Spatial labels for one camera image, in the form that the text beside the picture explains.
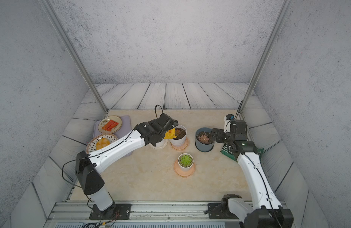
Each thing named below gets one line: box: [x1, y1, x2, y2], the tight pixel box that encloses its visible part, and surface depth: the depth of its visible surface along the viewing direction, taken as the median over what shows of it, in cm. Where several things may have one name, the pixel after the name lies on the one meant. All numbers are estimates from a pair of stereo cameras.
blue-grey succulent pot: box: [195, 127, 215, 153], surface depth 95 cm
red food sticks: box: [101, 119, 119, 132], surface depth 110 cm
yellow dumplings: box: [95, 137, 111, 151], surface depth 98 cm
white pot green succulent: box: [177, 152, 195, 172], surface depth 82 cm
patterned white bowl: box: [86, 133, 118, 155], surface depth 101 cm
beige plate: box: [97, 115, 123, 134], surface depth 112 cm
